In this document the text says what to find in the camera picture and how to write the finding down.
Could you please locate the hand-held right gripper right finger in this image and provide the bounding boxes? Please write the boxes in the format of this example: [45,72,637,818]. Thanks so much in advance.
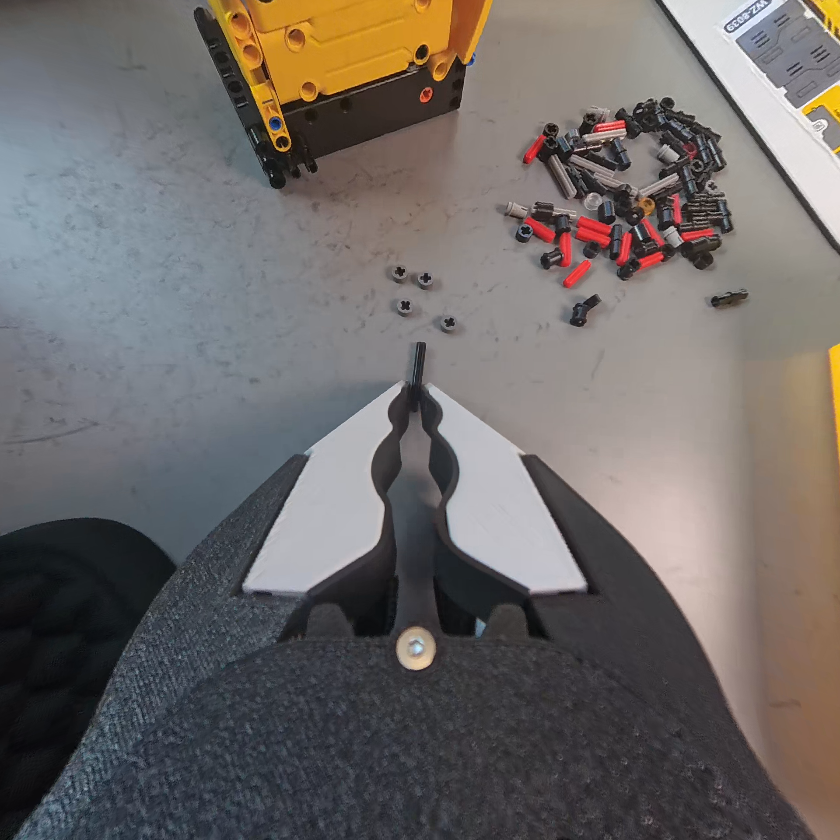
[420,379,589,636]

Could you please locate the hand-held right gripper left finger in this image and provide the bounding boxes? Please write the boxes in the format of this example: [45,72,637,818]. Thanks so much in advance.
[240,379,413,636]

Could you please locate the yellow plastic bin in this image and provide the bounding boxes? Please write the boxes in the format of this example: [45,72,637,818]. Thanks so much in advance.
[827,343,840,462]

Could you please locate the yellow black lego truck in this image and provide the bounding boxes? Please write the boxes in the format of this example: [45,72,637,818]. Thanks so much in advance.
[193,0,495,193]

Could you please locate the pile of small lego parts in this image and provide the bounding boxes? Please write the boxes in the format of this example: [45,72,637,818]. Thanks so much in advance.
[504,96,736,291]

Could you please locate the printed lego leaflet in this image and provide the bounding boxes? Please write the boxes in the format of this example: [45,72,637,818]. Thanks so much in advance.
[721,0,840,156]

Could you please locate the black padded wrist rest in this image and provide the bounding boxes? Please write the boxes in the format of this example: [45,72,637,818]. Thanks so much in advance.
[0,517,179,840]

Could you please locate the white board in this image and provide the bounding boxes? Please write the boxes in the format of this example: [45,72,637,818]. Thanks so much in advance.
[655,0,840,258]

